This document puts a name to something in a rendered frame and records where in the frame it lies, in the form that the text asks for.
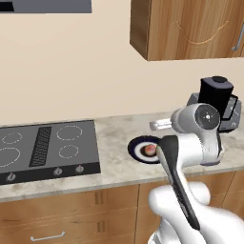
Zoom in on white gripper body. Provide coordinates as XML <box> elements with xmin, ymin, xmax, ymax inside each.
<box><xmin>149</xmin><ymin>117</ymin><xmax>173</xmax><ymax>132</ymax></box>

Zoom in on peach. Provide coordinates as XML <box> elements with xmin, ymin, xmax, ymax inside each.
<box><xmin>144</xmin><ymin>143</ymin><xmax>159</xmax><ymax>157</ymax></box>

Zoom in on dark blue and white plate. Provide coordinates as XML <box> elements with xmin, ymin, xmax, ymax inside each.
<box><xmin>127</xmin><ymin>134</ymin><xmax>163</xmax><ymax>165</ymax></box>

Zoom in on dark grey hob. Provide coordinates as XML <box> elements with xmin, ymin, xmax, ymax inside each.
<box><xmin>0</xmin><ymin>119</ymin><xmax>102</xmax><ymax>187</ymax></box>

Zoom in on grey range hood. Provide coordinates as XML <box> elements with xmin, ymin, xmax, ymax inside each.
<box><xmin>0</xmin><ymin>0</ymin><xmax>93</xmax><ymax>14</ymax></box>

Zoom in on wooden wall cupboard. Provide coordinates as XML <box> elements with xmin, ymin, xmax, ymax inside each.
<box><xmin>129</xmin><ymin>0</ymin><xmax>244</xmax><ymax>62</ymax></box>

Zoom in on wooden wall cupboard door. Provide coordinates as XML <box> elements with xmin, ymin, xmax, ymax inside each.
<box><xmin>147</xmin><ymin>0</ymin><xmax>244</xmax><ymax>62</ymax></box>

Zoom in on grey cupboard door handle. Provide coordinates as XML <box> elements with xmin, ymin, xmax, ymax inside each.
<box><xmin>231</xmin><ymin>29</ymin><xmax>244</xmax><ymax>52</ymax></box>

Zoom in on wooden drawer front with handle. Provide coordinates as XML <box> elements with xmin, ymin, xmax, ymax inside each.
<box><xmin>0</xmin><ymin>206</ymin><xmax>138</xmax><ymax>244</ymax></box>

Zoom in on silver drawer handle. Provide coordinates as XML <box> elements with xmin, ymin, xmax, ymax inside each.
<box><xmin>30</xmin><ymin>231</ymin><xmax>67</xmax><ymax>242</ymax></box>

